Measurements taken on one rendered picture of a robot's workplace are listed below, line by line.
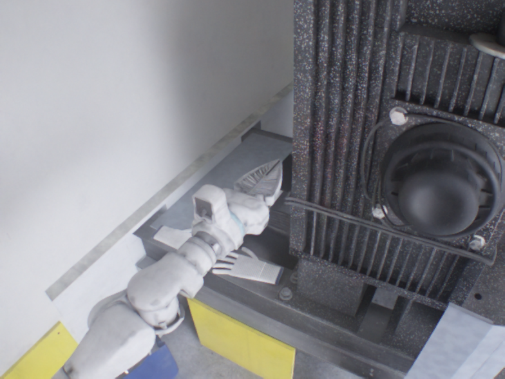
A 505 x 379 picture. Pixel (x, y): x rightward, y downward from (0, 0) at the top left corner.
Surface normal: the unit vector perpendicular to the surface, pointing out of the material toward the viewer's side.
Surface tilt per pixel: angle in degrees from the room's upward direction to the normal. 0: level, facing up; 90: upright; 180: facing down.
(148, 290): 4
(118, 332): 20
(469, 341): 90
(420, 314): 0
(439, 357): 90
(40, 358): 87
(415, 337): 0
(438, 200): 90
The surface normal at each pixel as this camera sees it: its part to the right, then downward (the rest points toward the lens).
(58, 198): 0.86, 0.28
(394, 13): -0.51, 0.54
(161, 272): 0.05, -0.86
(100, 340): -0.24, -0.55
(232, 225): 0.72, -0.17
